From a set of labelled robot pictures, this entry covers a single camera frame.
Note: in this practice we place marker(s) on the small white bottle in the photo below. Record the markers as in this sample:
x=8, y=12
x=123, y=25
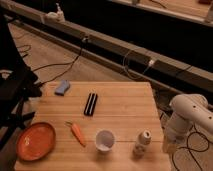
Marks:
x=143, y=140

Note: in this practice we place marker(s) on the orange toy carrot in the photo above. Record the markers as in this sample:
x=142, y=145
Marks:
x=75, y=129

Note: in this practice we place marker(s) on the orange plate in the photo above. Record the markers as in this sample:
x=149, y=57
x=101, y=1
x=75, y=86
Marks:
x=36, y=141

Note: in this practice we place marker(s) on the black tripod stand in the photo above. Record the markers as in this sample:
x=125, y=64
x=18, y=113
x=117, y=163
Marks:
x=17, y=88

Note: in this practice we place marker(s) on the blue sponge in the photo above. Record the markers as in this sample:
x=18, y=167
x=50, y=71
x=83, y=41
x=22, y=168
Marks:
x=62, y=88

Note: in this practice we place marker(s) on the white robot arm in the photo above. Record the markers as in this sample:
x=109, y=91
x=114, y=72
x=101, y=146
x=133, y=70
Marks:
x=187, y=109

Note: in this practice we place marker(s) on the white object on rail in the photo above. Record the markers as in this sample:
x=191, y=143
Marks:
x=58, y=15

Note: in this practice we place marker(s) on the black rectangular block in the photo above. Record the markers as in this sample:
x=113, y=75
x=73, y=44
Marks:
x=90, y=104

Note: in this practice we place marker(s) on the white paper cup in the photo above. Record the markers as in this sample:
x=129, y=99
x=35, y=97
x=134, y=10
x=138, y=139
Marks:
x=104, y=141

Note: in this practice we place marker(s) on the long metal rail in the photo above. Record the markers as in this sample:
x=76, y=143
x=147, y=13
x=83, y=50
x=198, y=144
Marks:
x=163, y=48

